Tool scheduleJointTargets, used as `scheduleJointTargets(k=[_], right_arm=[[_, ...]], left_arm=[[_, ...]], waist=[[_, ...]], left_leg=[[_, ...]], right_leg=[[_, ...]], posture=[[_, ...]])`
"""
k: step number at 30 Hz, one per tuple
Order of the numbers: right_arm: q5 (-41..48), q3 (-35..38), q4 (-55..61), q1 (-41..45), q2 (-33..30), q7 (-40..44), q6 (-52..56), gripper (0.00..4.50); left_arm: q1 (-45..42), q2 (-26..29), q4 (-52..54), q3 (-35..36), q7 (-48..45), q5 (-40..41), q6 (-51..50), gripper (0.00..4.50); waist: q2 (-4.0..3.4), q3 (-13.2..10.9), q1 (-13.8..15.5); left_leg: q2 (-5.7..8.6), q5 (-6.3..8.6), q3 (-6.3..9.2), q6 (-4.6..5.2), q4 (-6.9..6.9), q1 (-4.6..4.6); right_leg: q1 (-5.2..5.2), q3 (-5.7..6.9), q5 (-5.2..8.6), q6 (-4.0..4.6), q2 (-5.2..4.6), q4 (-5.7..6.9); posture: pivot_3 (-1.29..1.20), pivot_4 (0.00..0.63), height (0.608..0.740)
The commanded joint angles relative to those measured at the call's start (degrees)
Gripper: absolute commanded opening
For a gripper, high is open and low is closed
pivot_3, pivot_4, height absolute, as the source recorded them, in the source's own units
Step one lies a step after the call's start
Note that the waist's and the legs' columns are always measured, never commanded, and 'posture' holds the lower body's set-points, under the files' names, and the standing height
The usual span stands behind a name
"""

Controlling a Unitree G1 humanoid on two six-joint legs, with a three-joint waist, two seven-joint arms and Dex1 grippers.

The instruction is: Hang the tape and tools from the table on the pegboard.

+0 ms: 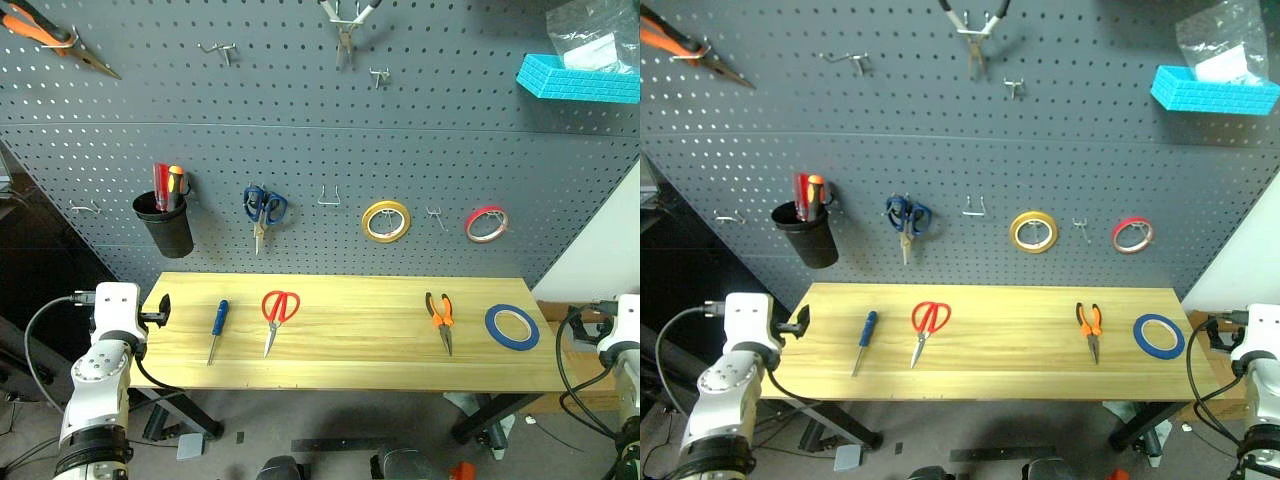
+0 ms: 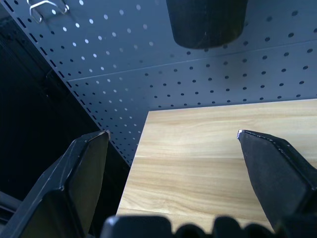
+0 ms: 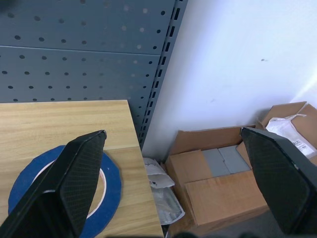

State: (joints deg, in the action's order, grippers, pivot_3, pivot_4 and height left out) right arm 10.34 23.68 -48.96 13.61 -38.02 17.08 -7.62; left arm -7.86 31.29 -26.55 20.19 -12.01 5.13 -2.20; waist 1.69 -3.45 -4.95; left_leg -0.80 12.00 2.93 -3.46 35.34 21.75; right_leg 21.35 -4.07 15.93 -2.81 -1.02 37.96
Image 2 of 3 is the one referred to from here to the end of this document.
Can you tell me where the grey pegboard panel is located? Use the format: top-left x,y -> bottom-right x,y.
0,0 -> 317,166

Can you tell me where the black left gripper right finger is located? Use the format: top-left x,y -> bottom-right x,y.
237,129 -> 317,235

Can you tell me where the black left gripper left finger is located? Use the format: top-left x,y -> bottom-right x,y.
0,130 -> 110,238

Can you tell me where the silver wire pegboard hook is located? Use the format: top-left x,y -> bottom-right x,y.
26,0 -> 70,23

